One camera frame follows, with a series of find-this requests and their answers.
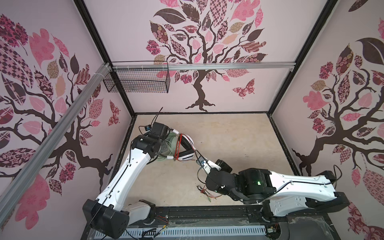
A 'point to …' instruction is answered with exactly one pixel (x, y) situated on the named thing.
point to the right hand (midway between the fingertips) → (207, 163)
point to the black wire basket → (137, 80)
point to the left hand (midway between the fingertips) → (158, 149)
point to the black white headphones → (188, 142)
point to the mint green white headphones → (169, 147)
